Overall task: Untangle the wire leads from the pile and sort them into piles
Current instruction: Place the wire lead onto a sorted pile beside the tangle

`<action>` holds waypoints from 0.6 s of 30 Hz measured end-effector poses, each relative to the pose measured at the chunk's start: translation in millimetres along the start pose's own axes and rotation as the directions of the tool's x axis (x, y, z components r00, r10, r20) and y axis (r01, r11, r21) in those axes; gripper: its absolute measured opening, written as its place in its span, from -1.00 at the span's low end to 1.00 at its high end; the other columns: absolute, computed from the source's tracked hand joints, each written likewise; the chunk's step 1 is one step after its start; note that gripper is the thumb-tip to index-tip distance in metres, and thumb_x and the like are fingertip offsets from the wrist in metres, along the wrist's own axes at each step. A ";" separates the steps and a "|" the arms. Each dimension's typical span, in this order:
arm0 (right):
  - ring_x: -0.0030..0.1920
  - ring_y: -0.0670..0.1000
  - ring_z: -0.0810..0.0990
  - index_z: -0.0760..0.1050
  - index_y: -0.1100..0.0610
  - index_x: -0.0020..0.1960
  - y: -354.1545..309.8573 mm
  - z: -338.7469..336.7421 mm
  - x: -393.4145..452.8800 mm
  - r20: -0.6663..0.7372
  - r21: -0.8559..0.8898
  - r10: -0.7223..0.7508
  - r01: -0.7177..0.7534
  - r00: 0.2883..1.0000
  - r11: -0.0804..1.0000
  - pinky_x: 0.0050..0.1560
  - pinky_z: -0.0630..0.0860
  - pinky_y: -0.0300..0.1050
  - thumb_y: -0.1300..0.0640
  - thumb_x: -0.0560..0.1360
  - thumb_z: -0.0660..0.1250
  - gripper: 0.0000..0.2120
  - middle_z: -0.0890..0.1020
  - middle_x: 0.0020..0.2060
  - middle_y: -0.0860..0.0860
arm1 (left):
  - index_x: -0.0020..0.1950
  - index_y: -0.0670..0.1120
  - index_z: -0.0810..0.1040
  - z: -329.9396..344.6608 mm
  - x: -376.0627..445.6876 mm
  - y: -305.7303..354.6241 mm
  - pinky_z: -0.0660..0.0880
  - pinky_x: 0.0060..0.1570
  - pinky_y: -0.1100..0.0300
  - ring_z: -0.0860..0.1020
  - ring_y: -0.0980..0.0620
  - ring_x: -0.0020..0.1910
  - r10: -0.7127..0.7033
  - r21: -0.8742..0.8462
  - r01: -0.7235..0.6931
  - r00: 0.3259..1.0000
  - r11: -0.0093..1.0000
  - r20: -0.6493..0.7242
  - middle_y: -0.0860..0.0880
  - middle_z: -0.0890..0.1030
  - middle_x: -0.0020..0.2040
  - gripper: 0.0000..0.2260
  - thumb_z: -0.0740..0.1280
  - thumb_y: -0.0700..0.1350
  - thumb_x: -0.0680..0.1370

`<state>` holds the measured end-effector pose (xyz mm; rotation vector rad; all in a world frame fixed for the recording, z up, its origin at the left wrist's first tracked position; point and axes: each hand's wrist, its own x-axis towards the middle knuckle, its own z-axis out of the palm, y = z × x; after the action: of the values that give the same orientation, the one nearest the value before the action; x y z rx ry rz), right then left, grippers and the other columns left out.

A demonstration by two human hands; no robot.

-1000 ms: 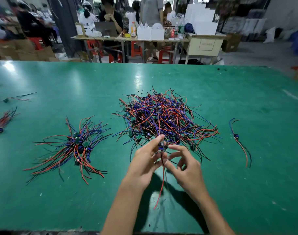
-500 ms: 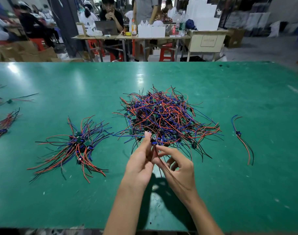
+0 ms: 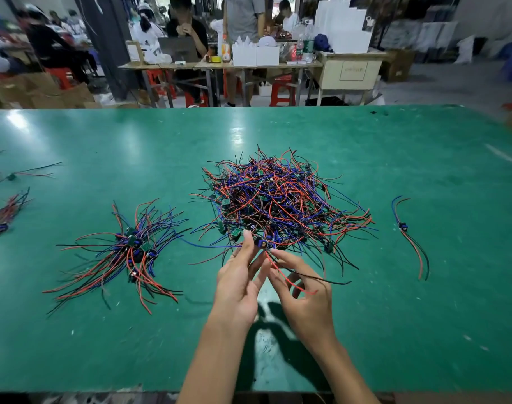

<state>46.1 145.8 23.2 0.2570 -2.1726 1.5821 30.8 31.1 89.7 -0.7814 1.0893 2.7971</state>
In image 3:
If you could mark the dark blue bag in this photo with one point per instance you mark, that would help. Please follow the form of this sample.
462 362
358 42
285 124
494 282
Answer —
322 43

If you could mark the grey laptop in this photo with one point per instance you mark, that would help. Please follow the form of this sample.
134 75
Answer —
177 48

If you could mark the person's left hand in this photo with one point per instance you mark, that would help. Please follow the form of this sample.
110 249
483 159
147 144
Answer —
239 286

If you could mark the row of cardboard boxes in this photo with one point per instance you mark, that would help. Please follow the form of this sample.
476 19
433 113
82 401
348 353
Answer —
41 91

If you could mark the person's right hand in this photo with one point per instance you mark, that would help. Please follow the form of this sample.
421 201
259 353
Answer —
306 303

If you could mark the stack of white boxes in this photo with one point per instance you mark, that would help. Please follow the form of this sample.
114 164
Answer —
344 27

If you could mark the long wooden work table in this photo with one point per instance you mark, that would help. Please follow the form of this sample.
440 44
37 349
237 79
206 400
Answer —
180 66

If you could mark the red plastic stool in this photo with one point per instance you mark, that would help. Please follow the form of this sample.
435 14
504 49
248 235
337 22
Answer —
157 80
58 76
283 91
231 86

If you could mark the dark pillar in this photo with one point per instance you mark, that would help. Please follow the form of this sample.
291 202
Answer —
107 42

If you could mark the cream cabinet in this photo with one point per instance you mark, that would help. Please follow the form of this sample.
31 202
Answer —
350 75

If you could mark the person's left forearm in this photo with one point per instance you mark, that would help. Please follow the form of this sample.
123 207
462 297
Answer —
214 366

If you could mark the brown cardboard box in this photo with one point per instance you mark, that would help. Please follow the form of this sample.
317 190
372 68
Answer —
399 64

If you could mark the row of white containers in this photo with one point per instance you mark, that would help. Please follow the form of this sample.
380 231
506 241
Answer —
256 54

